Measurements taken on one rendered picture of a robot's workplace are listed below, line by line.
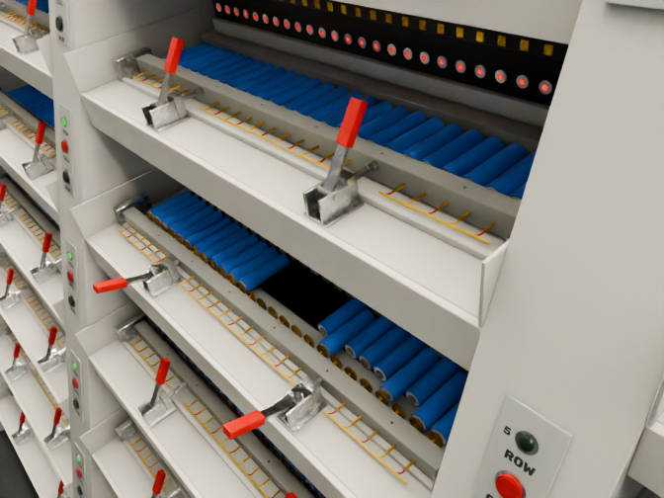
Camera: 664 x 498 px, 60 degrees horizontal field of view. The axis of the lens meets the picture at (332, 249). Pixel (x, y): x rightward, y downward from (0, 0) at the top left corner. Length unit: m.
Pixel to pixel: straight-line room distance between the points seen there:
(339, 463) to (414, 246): 0.21
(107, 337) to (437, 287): 0.68
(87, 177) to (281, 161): 0.38
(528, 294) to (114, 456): 0.86
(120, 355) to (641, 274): 0.78
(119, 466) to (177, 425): 0.26
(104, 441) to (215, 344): 0.50
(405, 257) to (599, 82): 0.17
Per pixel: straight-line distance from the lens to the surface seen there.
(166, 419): 0.83
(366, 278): 0.41
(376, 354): 0.56
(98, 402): 1.03
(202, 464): 0.78
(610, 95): 0.30
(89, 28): 0.80
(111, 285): 0.69
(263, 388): 0.57
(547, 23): 0.33
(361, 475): 0.51
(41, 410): 1.49
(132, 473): 1.04
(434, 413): 0.52
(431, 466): 0.48
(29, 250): 1.27
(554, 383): 0.34
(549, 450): 0.35
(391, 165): 0.45
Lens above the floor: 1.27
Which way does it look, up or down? 24 degrees down
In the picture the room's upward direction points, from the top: 9 degrees clockwise
